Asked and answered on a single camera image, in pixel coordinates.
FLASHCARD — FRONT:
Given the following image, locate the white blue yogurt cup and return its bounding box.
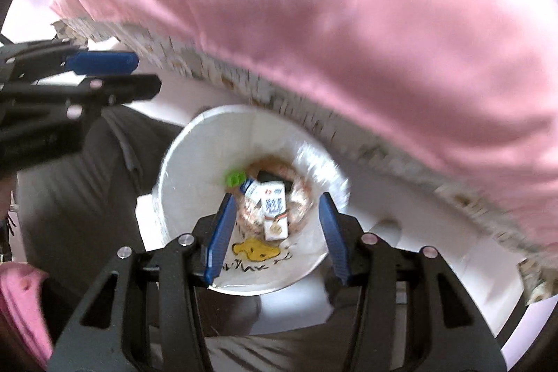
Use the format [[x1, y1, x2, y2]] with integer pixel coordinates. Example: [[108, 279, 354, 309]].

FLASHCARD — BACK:
[[240, 177, 262, 208]]

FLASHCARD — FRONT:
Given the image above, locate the green toy brick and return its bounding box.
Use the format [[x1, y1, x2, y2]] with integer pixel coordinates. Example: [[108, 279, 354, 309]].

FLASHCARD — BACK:
[[224, 170, 247, 188]]

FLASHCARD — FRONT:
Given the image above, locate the small white milk box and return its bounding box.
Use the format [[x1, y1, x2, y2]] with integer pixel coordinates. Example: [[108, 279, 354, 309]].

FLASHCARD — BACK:
[[261, 181, 288, 242]]

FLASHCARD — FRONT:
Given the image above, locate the white lined trash bin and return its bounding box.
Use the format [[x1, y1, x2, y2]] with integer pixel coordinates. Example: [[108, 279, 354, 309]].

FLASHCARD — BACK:
[[156, 106, 350, 296]]

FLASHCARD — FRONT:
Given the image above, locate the pink quilted garment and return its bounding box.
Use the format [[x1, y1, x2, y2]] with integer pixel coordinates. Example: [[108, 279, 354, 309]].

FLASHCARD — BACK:
[[1, 263, 53, 371]]

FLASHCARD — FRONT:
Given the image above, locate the pink floral bed cover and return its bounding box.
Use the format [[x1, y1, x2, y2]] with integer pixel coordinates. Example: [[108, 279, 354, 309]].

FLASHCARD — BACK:
[[52, 0, 557, 253]]

